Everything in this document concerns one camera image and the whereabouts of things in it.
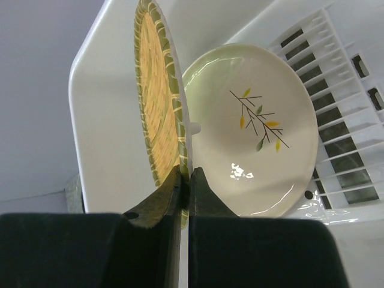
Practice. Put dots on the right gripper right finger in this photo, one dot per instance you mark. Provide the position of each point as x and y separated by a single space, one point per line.
225 250

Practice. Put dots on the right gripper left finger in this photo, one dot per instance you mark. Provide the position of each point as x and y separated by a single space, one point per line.
139 248

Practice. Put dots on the cream green leaf plate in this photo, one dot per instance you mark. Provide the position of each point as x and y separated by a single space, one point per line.
255 130

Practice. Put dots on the woven bamboo plate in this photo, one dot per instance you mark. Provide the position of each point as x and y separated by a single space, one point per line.
162 101

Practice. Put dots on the white plastic bin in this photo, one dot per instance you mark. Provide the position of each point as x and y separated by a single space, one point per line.
336 47

